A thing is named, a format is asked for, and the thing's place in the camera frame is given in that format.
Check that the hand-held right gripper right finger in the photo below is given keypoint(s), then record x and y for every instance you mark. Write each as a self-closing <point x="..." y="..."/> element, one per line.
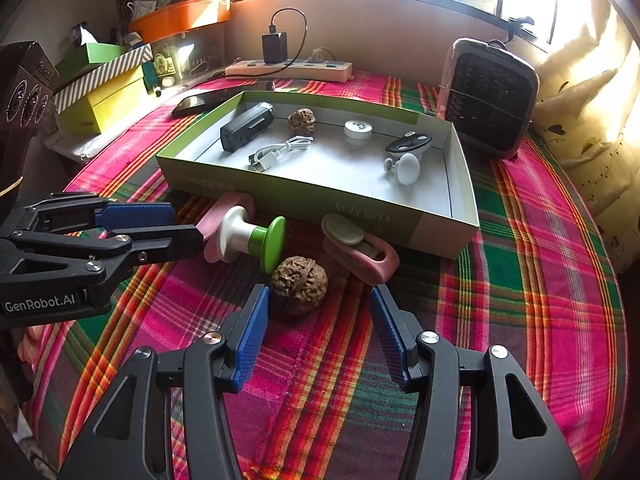
<point x="387" y="340"/>

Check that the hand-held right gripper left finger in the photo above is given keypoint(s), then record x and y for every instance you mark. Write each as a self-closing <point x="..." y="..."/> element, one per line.
<point x="252" y="340"/>

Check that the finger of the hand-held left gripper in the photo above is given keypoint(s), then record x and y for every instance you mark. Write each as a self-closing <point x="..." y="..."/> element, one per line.
<point x="165" y="242"/>
<point x="140" y="215"/>

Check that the pink clip with grey pad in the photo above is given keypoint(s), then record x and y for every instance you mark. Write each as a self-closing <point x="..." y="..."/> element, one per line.
<point x="385" y="265"/>

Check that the white and green knob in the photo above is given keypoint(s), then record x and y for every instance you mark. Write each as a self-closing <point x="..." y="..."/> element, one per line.
<point x="240" y="232"/>

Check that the large walnut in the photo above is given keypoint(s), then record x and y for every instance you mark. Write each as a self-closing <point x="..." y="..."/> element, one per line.
<point x="300" y="280"/>

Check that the green cardboard box tray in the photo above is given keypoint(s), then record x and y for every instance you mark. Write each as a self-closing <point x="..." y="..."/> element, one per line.
<point x="340" y="175"/>

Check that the small walnut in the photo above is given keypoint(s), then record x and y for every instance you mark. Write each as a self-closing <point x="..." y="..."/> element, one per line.
<point x="302" y="121"/>

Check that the white round cap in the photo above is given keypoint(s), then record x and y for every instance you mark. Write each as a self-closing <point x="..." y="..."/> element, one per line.
<point x="357" y="130"/>

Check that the white plastic sheet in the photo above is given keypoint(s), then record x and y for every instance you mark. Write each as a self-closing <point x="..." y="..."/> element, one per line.
<point x="75" y="147"/>

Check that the yellow box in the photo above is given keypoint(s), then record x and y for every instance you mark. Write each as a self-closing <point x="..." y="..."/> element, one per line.
<point x="100" y="105"/>

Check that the black smartphone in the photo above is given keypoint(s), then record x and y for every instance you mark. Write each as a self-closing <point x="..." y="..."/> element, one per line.
<point x="200" y="100"/>

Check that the black rectangular device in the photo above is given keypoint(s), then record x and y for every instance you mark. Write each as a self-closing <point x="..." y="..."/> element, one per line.
<point x="245" y="127"/>

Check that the plaid tablecloth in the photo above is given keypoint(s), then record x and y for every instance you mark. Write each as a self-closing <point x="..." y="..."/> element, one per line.
<point x="525" y="285"/>

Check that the striped box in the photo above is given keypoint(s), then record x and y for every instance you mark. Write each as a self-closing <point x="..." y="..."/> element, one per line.
<point x="100" y="70"/>

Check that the green box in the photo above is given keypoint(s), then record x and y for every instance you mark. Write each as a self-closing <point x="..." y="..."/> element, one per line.
<point x="92" y="55"/>

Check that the glass tank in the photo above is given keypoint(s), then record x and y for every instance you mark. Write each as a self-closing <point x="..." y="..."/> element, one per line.
<point x="200" y="52"/>

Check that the black oval gadget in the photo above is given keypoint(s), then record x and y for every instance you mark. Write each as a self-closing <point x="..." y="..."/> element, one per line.
<point x="407" y="142"/>

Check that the orange tray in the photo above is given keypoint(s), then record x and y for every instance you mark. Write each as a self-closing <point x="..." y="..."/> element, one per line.
<point x="185" y="15"/>

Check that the black charger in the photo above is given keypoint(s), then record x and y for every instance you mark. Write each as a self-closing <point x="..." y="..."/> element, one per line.
<point x="275" y="47"/>

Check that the white power strip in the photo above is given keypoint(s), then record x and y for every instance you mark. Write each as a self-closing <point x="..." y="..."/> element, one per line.
<point x="325" y="73"/>

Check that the white plug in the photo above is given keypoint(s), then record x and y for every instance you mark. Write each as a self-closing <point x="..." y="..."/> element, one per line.
<point x="322" y="56"/>

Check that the small space heater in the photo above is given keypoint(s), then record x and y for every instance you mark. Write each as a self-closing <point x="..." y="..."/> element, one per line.
<point x="490" y="95"/>

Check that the cream heart print curtain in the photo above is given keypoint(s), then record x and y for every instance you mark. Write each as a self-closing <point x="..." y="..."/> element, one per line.
<point x="590" y="110"/>

